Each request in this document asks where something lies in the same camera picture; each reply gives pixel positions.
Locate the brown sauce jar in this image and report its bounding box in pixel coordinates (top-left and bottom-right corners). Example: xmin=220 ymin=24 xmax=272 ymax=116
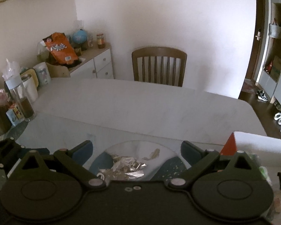
xmin=96 ymin=33 xmax=106 ymax=49

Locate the blue desk globe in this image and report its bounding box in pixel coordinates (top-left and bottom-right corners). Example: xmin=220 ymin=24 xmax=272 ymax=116
xmin=72 ymin=29 xmax=88 ymax=51

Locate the brown wooden door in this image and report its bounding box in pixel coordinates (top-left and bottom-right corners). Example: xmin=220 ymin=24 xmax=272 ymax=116
xmin=238 ymin=0 xmax=270 ymax=99

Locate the white wooden cabinet unit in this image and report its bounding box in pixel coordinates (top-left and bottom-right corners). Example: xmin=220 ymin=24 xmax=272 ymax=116
xmin=258 ymin=0 xmax=281 ymax=118

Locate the pair of dark sneakers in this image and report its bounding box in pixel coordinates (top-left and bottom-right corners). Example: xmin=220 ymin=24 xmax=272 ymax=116
xmin=256 ymin=89 xmax=268 ymax=102

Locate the grey hanging tote bag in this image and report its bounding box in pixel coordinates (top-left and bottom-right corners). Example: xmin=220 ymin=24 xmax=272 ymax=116
xmin=269 ymin=18 xmax=281 ymax=39

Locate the green printed cardboard box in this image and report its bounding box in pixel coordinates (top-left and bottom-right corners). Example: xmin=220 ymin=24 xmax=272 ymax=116
xmin=270 ymin=56 xmax=281 ymax=80

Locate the white cream cup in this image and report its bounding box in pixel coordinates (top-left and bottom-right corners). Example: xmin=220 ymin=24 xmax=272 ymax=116
xmin=21 ymin=69 xmax=39 ymax=102

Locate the silver brown snack packet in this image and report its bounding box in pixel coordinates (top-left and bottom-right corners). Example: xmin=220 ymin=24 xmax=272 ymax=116
xmin=96 ymin=155 xmax=147 ymax=181

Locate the tan cardboard tray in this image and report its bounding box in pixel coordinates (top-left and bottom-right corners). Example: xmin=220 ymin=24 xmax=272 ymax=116
xmin=46 ymin=62 xmax=71 ymax=78

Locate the clear bottle pale blue cap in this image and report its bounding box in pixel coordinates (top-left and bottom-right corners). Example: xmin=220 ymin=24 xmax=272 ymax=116
xmin=4 ymin=74 xmax=36 ymax=122

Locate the patterned doormat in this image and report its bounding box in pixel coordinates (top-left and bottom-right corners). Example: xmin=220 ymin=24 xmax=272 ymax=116
xmin=242 ymin=80 xmax=257 ymax=93

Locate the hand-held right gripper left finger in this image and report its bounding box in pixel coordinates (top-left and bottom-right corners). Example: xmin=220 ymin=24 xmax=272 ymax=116
xmin=21 ymin=140 xmax=107 ymax=189

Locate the brown wooden slatted chair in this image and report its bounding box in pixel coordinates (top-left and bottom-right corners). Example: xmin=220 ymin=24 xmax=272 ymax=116
xmin=132 ymin=47 xmax=187 ymax=87

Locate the white printed mug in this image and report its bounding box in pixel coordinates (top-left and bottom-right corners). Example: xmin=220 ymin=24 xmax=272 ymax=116
xmin=33 ymin=62 xmax=52 ymax=88

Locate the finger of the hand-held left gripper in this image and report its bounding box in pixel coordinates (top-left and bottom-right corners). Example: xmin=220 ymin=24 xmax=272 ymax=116
xmin=0 ymin=138 xmax=49 ymax=169

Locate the white side cabinet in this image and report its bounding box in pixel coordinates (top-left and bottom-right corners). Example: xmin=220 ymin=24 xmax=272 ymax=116
xmin=69 ymin=43 xmax=114 ymax=80

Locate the orange snack bag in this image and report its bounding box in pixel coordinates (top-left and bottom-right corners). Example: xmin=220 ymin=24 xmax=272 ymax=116
xmin=43 ymin=32 xmax=79 ymax=65

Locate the red cardboard box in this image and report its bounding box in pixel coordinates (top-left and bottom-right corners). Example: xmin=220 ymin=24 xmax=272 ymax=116
xmin=220 ymin=131 xmax=281 ymax=223

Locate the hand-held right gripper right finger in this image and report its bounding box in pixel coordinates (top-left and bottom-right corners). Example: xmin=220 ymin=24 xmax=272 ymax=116
xmin=167 ymin=141 xmax=257 ymax=189

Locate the round dark teal placemat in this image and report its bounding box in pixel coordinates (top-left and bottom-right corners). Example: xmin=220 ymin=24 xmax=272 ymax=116
xmin=1 ymin=119 xmax=30 ymax=143
xmin=88 ymin=141 xmax=192 ymax=181

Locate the small colourful carton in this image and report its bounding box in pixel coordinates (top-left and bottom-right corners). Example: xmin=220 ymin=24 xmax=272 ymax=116
xmin=6 ymin=105 xmax=25 ymax=126

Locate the white green tissue pack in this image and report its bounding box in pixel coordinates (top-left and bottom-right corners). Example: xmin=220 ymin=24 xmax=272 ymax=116
xmin=248 ymin=153 xmax=273 ymax=185

